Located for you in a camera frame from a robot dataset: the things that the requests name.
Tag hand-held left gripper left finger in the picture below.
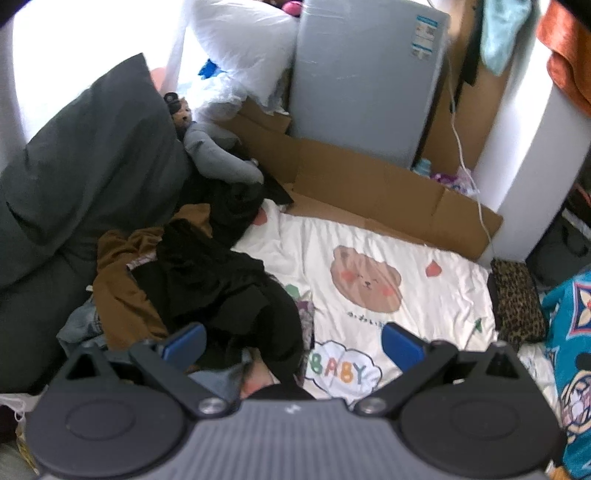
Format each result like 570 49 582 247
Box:
58 322 234 421

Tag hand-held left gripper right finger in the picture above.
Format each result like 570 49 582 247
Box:
353 322 532 421

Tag leopard print skirt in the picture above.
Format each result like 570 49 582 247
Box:
489 259 548 347

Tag cream printed blanket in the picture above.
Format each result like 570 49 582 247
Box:
231 203 561 416

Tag crumpled black garment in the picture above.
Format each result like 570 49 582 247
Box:
131 219 308 398

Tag brown garment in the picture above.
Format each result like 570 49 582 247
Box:
95 203 213 352

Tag floral patterned garment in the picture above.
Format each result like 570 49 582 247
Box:
295 298 317 352

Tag blue jeans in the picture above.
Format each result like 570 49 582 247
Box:
58 298 252 404

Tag black cloth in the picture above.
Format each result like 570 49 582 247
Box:
203 173 296 250

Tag dark grey bedding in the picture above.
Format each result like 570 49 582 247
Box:
0 249 102 393

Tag flattened cardboard sheet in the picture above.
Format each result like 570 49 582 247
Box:
222 99 504 264

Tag teal printed blanket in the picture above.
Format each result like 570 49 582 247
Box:
540 270 591 467

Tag white cloth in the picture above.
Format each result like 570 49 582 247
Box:
0 394 26 423

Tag grey plush toy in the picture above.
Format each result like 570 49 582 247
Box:
182 121 265 185

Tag dark bag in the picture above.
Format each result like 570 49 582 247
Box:
526 185 591 287

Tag dark grey pillow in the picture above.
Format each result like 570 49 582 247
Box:
0 53 195 259

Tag small bear toy with sunglasses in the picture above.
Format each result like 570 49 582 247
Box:
164 91 195 134

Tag clear plastic bag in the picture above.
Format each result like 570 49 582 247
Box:
189 60 252 123

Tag brown cardboard panel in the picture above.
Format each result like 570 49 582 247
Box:
422 0 522 178

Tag grey upright mattress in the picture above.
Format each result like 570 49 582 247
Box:
288 0 451 169

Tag white pillow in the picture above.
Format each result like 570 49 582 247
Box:
185 0 301 107

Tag hanging teal cloth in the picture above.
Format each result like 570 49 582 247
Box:
480 0 534 77

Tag orange towel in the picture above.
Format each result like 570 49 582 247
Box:
536 0 591 118

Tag white cable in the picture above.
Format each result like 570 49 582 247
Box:
443 60 495 259

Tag hanging black strap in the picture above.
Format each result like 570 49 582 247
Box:
459 28 483 88

